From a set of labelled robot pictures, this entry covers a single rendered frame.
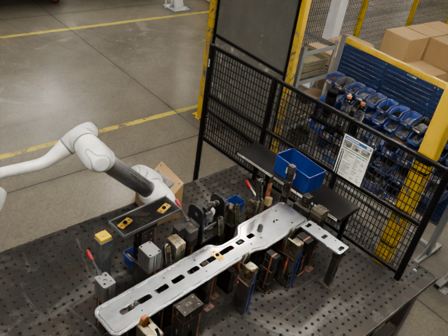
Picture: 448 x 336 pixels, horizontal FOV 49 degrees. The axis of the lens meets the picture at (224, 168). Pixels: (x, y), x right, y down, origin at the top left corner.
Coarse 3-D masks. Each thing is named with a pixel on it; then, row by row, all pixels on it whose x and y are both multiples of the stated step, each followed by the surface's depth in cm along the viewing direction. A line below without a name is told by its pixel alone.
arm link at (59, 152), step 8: (56, 144) 258; (64, 144) 256; (48, 152) 258; (56, 152) 256; (64, 152) 257; (32, 160) 254; (40, 160) 255; (48, 160) 256; (56, 160) 257; (0, 168) 244; (8, 168) 245; (16, 168) 247; (24, 168) 249; (32, 168) 252; (40, 168) 255; (0, 176) 242; (8, 176) 246
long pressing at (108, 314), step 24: (264, 216) 298; (288, 216) 302; (264, 240) 281; (192, 264) 258; (216, 264) 261; (144, 288) 241; (168, 288) 243; (192, 288) 246; (96, 312) 226; (144, 312) 230
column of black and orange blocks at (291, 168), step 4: (292, 164) 313; (288, 168) 313; (292, 168) 310; (288, 172) 314; (292, 172) 311; (288, 176) 315; (292, 176) 314; (284, 180) 318; (288, 180) 316; (292, 180) 317; (284, 184) 320; (288, 184) 317; (284, 188) 321; (288, 188) 319; (284, 192) 322; (288, 192) 322; (284, 196) 324; (288, 196) 325; (280, 200) 327; (284, 200) 325
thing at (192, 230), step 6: (186, 222) 273; (186, 228) 269; (192, 228) 269; (186, 234) 269; (192, 234) 268; (186, 240) 271; (192, 240) 271; (186, 246) 273; (192, 246) 274; (186, 252) 276; (192, 252) 280
